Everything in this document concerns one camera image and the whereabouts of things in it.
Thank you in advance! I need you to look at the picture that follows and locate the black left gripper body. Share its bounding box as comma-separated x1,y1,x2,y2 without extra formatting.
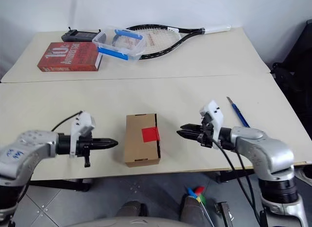
75,137,93,168

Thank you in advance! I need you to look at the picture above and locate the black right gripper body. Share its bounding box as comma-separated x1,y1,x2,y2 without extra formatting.
197,113,220,149

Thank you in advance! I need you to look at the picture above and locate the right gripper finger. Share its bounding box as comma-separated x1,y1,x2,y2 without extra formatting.
179,124,203,132
176,130,201,141

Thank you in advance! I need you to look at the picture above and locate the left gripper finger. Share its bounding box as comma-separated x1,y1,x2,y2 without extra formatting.
91,138,119,144
91,143,119,150

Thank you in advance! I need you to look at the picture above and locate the cardboard box with red tape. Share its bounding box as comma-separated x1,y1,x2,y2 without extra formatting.
123,112,162,168

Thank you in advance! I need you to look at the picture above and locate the blue utility knife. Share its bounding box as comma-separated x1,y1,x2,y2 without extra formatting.
226,96,251,128

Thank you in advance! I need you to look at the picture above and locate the multicoloured toy pinwheel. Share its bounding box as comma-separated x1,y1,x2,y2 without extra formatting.
186,186,207,208

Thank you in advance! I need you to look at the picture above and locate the dark brown rounded shape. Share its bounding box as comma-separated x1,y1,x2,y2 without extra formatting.
116,200,148,218
179,195,208,227

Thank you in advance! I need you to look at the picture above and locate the black and white tennis racket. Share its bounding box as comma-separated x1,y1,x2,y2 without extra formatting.
112,23,232,60

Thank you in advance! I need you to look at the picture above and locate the clear container with blue clips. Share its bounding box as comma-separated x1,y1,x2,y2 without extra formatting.
92,28,147,62

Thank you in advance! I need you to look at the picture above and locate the red hardcover book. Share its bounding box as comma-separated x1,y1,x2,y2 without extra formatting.
37,42,103,72

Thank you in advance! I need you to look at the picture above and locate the black chair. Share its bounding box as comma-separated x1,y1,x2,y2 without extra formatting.
271,19,312,143

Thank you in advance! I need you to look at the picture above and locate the black handheld controller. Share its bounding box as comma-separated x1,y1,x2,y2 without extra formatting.
60,27,102,42

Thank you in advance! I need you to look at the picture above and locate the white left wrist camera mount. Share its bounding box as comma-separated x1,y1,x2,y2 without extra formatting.
69,111,97,159

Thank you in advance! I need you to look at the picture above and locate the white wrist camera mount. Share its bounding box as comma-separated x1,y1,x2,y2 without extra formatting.
199,100,225,141
69,111,97,159

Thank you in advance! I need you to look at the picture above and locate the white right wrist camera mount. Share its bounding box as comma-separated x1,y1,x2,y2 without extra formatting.
199,100,225,141

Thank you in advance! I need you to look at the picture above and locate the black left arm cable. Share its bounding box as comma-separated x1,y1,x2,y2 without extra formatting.
51,111,84,132

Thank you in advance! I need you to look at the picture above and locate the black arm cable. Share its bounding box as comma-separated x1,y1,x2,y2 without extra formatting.
211,136,262,227
51,111,84,132

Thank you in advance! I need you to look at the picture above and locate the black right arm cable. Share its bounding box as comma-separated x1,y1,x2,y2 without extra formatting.
211,136,262,227

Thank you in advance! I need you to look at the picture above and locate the black table leg frame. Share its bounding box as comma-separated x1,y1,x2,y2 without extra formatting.
29,179,92,192
216,167,258,184

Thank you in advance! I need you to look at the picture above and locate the metal bracket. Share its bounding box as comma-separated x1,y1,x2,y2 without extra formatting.
214,201,235,227

